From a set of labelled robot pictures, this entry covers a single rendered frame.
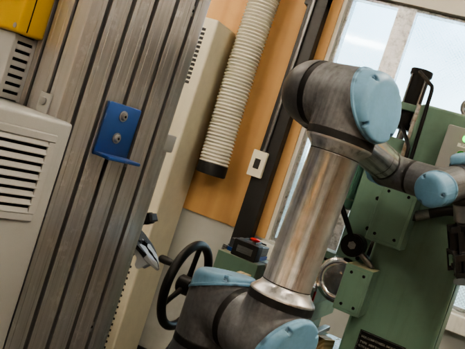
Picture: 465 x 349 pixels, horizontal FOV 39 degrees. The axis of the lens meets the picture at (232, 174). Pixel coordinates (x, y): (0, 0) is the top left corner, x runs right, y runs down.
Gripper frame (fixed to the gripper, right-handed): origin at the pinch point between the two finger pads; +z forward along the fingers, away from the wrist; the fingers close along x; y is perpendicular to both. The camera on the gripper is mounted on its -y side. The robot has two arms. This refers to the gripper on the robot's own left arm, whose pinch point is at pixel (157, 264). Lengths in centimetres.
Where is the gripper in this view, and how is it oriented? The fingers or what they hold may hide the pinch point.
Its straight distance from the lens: 200.6
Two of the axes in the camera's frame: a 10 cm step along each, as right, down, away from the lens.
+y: -7.0, 6.7, 2.4
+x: -4.0, -0.8, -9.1
